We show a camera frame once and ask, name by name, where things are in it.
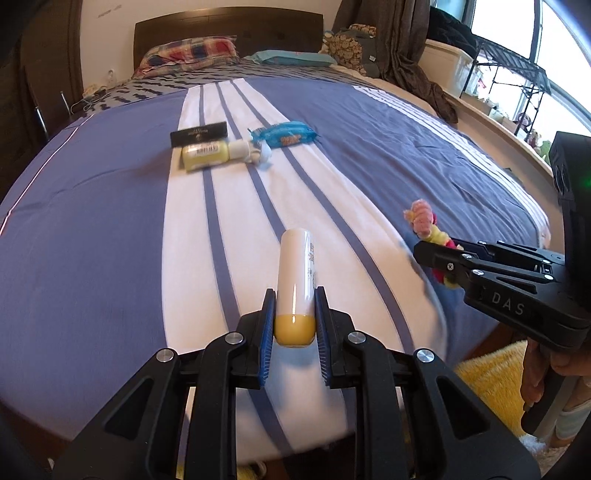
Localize patterned backpack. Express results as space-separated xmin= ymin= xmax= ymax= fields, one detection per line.
xmin=323 ymin=24 xmax=382 ymax=78

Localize teal pillow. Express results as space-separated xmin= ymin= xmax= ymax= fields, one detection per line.
xmin=242 ymin=49 xmax=339 ymax=66

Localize dark chair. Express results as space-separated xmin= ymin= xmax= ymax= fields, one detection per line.
xmin=21 ymin=55 xmax=75 ymax=144

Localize black jacket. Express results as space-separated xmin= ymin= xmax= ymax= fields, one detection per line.
xmin=429 ymin=7 xmax=481 ymax=58

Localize pale yellow bottle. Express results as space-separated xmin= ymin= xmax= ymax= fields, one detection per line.
xmin=181 ymin=139 xmax=252 ymax=173

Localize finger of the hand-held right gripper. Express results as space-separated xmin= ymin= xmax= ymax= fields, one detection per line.
xmin=413 ymin=240 xmax=566 ymax=271
xmin=443 ymin=264 xmax=561 ymax=289

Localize grey zebra print sheet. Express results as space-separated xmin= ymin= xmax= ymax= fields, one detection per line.
xmin=81 ymin=62 xmax=365 ymax=116

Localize blue wipes packet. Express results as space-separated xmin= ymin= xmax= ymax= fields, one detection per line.
xmin=249 ymin=121 xmax=320 ymax=149

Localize brown curtain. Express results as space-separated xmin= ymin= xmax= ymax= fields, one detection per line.
xmin=332 ymin=0 xmax=459 ymax=124

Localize flat black box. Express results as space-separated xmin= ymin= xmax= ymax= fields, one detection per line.
xmin=170 ymin=121 xmax=229 ymax=149

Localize white tube with yellow cap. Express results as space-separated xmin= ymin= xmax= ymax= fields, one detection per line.
xmin=273 ymin=227 xmax=319 ymax=348

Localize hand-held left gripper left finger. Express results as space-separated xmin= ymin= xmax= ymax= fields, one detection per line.
xmin=51 ymin=288 xmax=278 ymax=480

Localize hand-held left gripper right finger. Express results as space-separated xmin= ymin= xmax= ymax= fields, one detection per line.
xmin=314 ymin=286 xmax=541 ymax=480

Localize crumpled white tissue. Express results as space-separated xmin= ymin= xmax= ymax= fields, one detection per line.
xmin=247 ymin=138 xmax=273 ymax=169

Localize colourful plush toy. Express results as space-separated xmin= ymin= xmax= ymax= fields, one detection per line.
xmin=403 ymin=199 xmax=465 ymax=289

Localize person's right hand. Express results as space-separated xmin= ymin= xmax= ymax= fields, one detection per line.
xmin=521 ymin=340 xmax=591 ymax=409

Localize black metal rack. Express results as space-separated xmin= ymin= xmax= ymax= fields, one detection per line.
xmin=471 ymin=34 xmax=559 ymax=139

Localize white storage box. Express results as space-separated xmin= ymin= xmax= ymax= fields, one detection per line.
xmin=418 ymin=38 xmax=476 ymax=97

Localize window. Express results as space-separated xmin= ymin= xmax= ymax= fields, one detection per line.
xmin=462 ymin=0 xmax=591 ymax=139

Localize dark wooden wardrobe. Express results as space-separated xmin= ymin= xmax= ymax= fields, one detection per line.
xmin=0 ymin=0 xmax=84 ymax=195

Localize dark wooden headboard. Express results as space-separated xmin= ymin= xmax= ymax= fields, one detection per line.
xmin=134 ymin=8 xmax=324 ymax=77

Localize plaid pillow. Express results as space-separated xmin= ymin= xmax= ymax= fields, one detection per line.
xmin=134 ymin=37 xmax=241 ymax=77

